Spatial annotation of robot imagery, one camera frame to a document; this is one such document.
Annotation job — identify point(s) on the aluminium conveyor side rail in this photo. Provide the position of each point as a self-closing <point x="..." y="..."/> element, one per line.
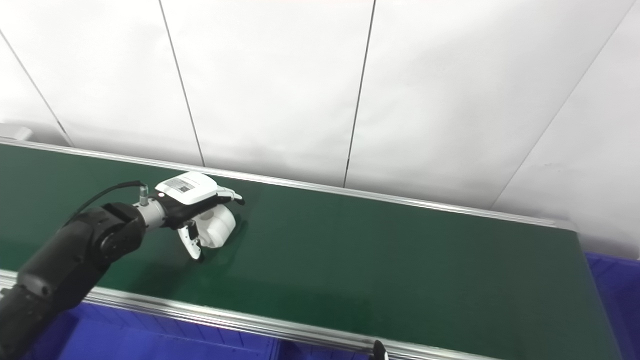
<point x="225" y="320"/>
<point x="350" y="191"/>

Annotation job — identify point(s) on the large blue plastic bin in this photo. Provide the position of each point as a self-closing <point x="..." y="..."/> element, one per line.
<point x="620" y="300"/>

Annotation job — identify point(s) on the small white box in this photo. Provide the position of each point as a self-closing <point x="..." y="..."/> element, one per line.
<point x="14" y="132"/>

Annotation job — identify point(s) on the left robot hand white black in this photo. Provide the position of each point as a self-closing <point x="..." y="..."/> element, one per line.
<point x="187" y="197"/>

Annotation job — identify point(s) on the green conveyor belt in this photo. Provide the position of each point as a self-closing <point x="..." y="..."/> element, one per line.
<point x="380" y="270"/>

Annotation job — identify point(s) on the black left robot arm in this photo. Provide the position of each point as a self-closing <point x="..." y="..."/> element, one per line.
<point x="65" y="265"/>

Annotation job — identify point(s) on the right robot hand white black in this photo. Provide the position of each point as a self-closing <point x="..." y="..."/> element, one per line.
<point x="379" y="351"/>

